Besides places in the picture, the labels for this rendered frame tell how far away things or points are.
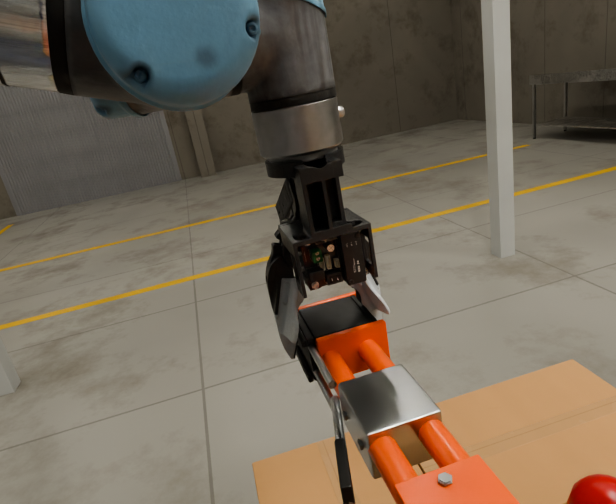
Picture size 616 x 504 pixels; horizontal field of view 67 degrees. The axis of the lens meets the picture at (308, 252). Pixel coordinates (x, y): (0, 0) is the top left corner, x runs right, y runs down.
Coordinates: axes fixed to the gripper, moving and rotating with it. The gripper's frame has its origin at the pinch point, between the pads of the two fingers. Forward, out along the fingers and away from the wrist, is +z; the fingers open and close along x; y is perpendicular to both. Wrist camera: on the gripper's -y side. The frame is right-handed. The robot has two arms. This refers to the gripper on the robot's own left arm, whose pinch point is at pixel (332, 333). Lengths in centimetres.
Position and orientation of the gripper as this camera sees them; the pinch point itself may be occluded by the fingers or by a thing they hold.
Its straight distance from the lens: 51.5
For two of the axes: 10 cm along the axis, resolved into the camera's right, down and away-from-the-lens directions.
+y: 2.6, 3.0, -9.2
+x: 9.5, -2.6, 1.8
